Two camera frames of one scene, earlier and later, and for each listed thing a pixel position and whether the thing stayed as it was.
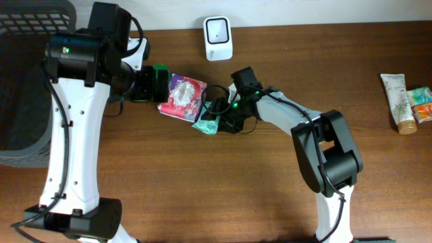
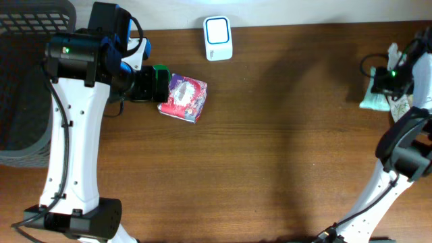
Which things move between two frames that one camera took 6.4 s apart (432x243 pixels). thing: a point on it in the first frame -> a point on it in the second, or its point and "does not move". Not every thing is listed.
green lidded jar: x=163 y=75 does not move
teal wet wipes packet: x=208 y=126 -> x=375 y=101
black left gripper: x=147 y=89 does not move
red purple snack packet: x=184 y=100 does not move
